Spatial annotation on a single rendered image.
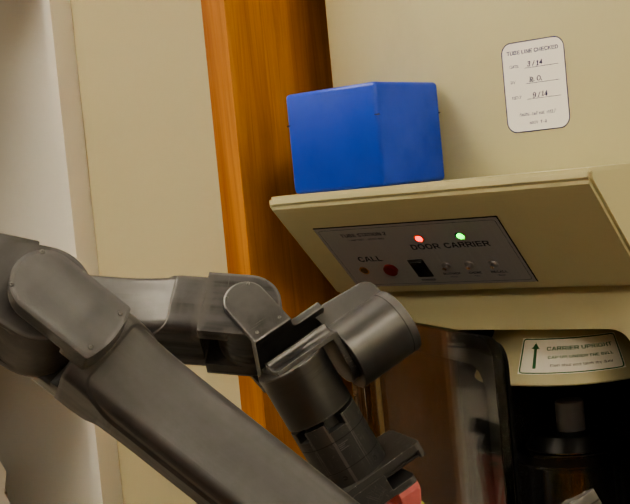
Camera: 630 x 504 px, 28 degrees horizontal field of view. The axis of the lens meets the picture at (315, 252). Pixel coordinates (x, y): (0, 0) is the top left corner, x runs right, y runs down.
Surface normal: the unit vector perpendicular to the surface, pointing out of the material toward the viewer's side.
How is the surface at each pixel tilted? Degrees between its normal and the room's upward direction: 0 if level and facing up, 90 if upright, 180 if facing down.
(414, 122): 90
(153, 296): 47
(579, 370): 67
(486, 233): 135
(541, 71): 90
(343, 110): 90
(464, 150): 90
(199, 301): 54
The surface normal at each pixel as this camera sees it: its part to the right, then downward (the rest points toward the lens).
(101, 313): 0.27, -0.36
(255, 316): -0.06, -0.59
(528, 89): -0.61, 0.10
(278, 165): 0.79, -0.04
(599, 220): -0.36, 0.77
